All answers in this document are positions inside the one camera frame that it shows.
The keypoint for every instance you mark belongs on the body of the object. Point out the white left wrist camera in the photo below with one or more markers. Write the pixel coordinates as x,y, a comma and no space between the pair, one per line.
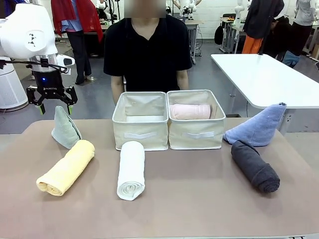
65,61

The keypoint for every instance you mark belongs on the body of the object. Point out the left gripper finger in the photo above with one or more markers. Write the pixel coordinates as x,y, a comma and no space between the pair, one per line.
71,98
35,98

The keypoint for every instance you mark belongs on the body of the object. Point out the yellow towel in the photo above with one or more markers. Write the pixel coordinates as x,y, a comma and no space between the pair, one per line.
67,168

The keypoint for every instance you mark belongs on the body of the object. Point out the background workbench with items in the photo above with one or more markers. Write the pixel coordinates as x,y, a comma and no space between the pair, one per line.
231,27

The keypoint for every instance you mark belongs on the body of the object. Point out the white table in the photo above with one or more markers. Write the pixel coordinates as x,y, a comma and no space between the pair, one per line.
264,79

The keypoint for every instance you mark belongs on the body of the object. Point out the white rolled towel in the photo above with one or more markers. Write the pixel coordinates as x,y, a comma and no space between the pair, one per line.
131,169

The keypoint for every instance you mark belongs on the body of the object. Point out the dark grey towel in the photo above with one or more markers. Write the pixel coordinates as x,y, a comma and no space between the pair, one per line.
256,169

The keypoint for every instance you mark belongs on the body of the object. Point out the seated person in dark clothes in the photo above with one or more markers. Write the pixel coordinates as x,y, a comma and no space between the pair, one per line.
279,37

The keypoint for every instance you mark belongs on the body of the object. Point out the person in black shirt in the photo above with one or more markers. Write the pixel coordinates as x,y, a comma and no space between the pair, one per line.
147,54

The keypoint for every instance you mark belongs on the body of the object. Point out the person in grey top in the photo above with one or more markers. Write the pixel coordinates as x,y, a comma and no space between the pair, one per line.
304,25

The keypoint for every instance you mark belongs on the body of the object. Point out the black hanging bag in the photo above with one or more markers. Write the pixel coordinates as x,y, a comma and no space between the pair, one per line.
219,35

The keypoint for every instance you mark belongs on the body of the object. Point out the person's left forearm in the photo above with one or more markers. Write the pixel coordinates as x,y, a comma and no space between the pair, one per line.
182,79

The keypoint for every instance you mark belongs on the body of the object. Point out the person's right forearm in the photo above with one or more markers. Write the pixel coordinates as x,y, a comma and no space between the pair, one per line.
117,89

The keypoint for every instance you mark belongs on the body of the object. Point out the beige fabric storage box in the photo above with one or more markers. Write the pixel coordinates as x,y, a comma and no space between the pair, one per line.
197,135
140,135

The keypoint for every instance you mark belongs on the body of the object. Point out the person with red shawl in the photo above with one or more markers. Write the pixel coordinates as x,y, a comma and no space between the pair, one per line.
79,27

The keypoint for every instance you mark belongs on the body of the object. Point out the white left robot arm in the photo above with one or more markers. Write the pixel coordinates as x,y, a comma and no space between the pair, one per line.
25,37

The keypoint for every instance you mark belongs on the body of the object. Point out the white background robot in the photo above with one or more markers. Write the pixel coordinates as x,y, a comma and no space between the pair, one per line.
187,7

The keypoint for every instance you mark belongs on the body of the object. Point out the white air purifier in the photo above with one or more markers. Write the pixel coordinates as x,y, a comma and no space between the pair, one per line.
10,87

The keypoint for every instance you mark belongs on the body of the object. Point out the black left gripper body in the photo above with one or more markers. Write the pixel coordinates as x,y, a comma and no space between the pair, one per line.
48,83

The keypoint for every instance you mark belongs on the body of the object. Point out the grey-green cone towel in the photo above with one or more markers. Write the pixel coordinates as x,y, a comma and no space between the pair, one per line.
65,132

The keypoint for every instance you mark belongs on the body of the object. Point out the person in orange trousers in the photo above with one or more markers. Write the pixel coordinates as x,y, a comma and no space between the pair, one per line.
259,22

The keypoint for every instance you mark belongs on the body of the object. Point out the pink rolled towel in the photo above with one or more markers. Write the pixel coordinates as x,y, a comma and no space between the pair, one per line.
190,111

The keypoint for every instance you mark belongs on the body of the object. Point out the blue cone towel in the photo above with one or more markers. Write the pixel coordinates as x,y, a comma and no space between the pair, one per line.
259,129

